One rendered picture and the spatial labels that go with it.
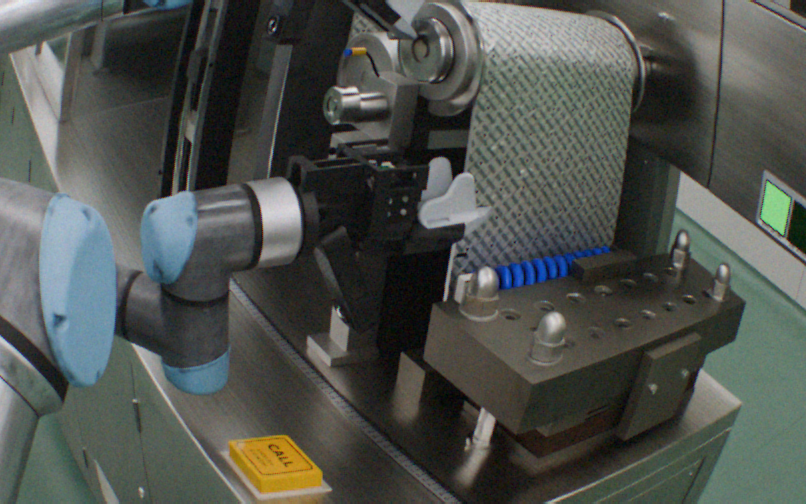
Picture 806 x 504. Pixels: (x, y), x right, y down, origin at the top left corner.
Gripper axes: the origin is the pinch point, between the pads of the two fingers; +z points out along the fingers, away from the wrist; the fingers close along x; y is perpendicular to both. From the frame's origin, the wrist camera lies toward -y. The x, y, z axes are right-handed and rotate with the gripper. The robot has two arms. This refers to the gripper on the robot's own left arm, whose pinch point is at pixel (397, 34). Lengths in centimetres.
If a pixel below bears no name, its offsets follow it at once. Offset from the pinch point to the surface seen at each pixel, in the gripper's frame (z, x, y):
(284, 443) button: 8.5, -15.7, -37.0
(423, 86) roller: 6.3, -1.2, -2.6
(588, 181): 26.2, -7.8, 2.5
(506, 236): 21.0, -7.8, -8.6
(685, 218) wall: 285, 164, 77
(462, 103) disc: 6.8, -6.7, -2.1
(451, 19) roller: 0.6, -4.1, 4.4
